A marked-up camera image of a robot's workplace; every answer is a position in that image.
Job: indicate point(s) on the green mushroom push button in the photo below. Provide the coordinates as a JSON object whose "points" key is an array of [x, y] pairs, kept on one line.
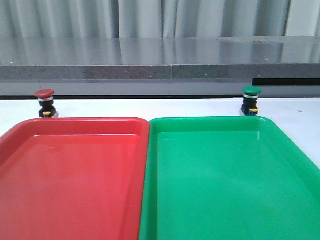
{"points": [[250, 98]]}

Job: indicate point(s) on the red mushroom push button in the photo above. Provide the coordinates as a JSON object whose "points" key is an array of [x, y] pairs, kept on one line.
{"points": [[46, 101]]}

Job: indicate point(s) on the green plastic tray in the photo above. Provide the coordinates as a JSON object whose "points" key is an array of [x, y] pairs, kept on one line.
{"points": [[227, 178]]}

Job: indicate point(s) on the red plastic tray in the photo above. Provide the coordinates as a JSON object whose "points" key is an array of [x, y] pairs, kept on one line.
{"points": [[73, 179]]}

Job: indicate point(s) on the grey stone counter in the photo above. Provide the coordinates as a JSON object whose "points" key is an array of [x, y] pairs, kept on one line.
{"points": [[284, 67]]}

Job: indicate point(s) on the grey pleated curtain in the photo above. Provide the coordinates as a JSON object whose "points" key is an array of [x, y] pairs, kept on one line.
{"points": [[158, 18]]}

